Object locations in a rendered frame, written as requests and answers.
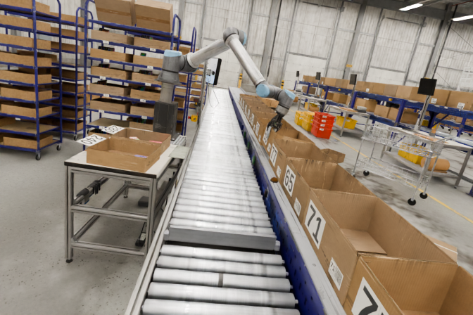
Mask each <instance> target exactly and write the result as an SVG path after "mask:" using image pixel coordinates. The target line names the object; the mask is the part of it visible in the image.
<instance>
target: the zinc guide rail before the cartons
mask: <svg viewBox="0 0 473 315"><path fill-rule="evenodd" d="M229 89H230V91H231V93H232V95H233V98H234V100H235V103H236V105H237V107H238V109H239V112H240V114H241V117H242V119H243V121H244V124H245V125H246V128H247V130H248V133H249V135H250V137H251V140H252V142H253V145H254V147H255V149H256V151H257V154H258V156H259V158H260V161H261V163H262V165H263V168H264V170H265V173H266V174H267V177H268V179H269V181H270V179H271V178H272V177H276V176H275V173H274V172H273V170H272V168H271V166H270V163H269V162H268V160H267V158H266V156H265V154H264V152H263V150H262V148H261V147H260V144H259V142H258V140H257V138H256V136H255V134H254V133H253V130H252V128H251V126H250V124H249V123H248V120H247V119H246V116H245V114H244V112H243V110H242V109H241V107H240V105H239V103H238V101H237V99H236V97H235V95H234V93H233V91H232V89H231V87H230V86H229ZM270 184H271V186H272V189H273V191H274V193H275V195H276V198H277V200H278V203H279V205H280V207H281V209H282V211H283V214H284V216H285V219H286V221H287V224H288V225H289V228H290V230H291V233H292V235H293V237H294V240H295V241H296V244H297V246H298V249H299V251H300V254H301V256H302V258H303V261H304V263H305V265H306V267H307V270H308V272H309V274H310V277H311V279H312V281H313V284H314V286H315V289H316V291H317V294H318V295H319V297H320V300H321V302H322V305H323V307H324V310H325V311H326V314H327V315H346V313H345V311H344V310H343V307H342V306H341V303H340V301H339V299H338V297H337V296H336V293H335V292H334V289H333V287H332V285H331V283H330V282H329V279H328V278H327V275H326V273H325V272H324V270H323V268H322V266H321V264H320V262H319V260H318V258H317V256H316V254H315V252H314V250H313V248H312V246H311V244H310V242H309V240H308V238H307V236H306V234H305V232H304V231H303V229H302V227H301V225H300V223H299V221H298V219H297V217H296V215H295V213H294V211H293V209H292V207H291V205H290V203H289V201H288V199H287V197H286V195H285V193H284V191H283V190H282V187H281V186H280V184H279V182H278V183H273V182H271V181H270Z"/></svg>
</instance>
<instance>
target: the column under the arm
mask: <svg viewBox="0 0 473 315"><path fill-rule="evenodd" d="M177 111H178V102H175V101H171V103H166V102H162V101H160V100H158V101H155V107H154V116H153V131H154V132H158V133H164V134H170V135H171V139H170V140H171V141H175V140H176V139H177V137H178V136H179V135H180V133H175V131H176V124H177Z"/></svg>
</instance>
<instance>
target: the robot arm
mask: <svg viewBox="0 0 473 315"><path fill-rule="evenodd" d="M245 43H246V33H245V32H243V31H242V30H239V29H237V28H235V27H228V28H226V29H225V31H224V32H223V36H222V38H220V39H218V40H217V41H214V42H213V43H211V44H209V45H207V46H205V47H203V48H202V49H200V50H198V51H196V52H195V53H192V52H191V53H188V54H186V55H182V52H179V51H172V50H165V53H164V56H163V65H162V70H161V72H160V74H159V76H158V79H159V80H162V81H165V82H171V83H176V84H179V75H178V74H179V71H182V72H188V73H193V72H195V71H197V70H198V67H199V64H201V63H203V62H205V61H207V60H209V59H211V58H213V57H215V56H217V55H219V54H221V53H223V52H225V51H227V50H229V49H231V50H232V51H233V53H234V55H235V56H236V58H237V59H238V61H239V62H240V64H241V66H242V67H243V69H244V70H245V72H246V74H247V75H248V76H249V78H250V80H251V81H252V82H253V84H254V86H255V88H256V93H257V95H258V96H259V97H262V98H273V99H275V100H276V101H279V103H278V105H277V107H276V113H277V115H276V116H274V117H273V118H272V119H271V121H270V122H269V123H268V124H267V133H266V135H267V138H268V136H269V133H270V130H271V128H272V127H274V129H273V130H274V131H275V132H277V131H278V130H280V129H281V127H282V125H283V124H282V123H281V120H282V118H283V117H284V116H285V115H287V113H288V112H289V108H290V107H291V104H292V103H293V101H294V99H295V97H296V95H295V94H294V93H292V92H290V91H288V90H287V89H285V90H283V89H280V88H278V87H276V86H274V85H269V84H268V83H267V82H266V80H265V79H264V77H263V76H262V75H261V73H260V71H259V70H258V68H257V67H256V65H255V64H254V62H253V61H252V60H251V58H250V56H249V55H248V54H247V52H246V50H245V48H244V47H243V45H244V44H245Z"/></svg>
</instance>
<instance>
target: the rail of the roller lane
mask: <svg viewBox="0 0 473 315"><path fill-rule="evenodd" d="M212 90H213V88H211V90H210V93H209V97H208V98H207V101H206V104H205V106H204V108H203V112H202V113H201V123H202V120H203V116H204V114H205V111H206V107H207V104H208V101H209V98H210V95H211V92H212ZM200 126H201V124H200ZM199 130H200V127H199V128H198V127H197V128H196V130H195V132H194V135H193V138H192V140H191V143H190V144H189V147H190V150H189V152H188V153H187V155H186V156H185V158H184V161H183V163H182V166H181V168H180V171H179V174H178V176H177V187H176V189H175V185H174V186H173V189H172V192H171V194H170V197H169V199H168V203H167V205H166V207H165V210H164V212H163V216H162V217H161V220H160V223H159V225H158V228H157V230H156V234H155V236H154V238H153V241H152V244H151V247H150V248H149V252H148V254H147V256H146V259H145V262H144V265H143V267H142V269H141V272H140V275H139V277H138V280H137V283H136V286H135V289H134V291H133V293H132V296H131V298H130V301H129V303H128V305H127V308H126V311H125V314H124V315H142V310H141V307H142V306H144V302H145V300H146V299H148V293H147V289H148V288H149V286H150V284H151V283H152V282H153V278H152V274H154V271H155V269H156V268H157V264H156V261H158V258H159V256H160V254H161V252H160V249H162V246H163V245H164V244H165V242H166V240H164V235H163V234H164V230H168V227H169V222H170V220H171V219H172V217H171V216H172V214H173V212H174V210H173V209H174V207H175V205H176V204H175V203H176V202H177V196H179V191H180V189H181V185H182V182H183V181H184V179H183V178H184V177H185V174H186V170H187V167H188V163H189V161H190V157H191V153H192V150H193V148H194V144H195V142H196V139H197V137H198V136H197V135H198V131H199ZM174 190H175V195H174Z"/></svg>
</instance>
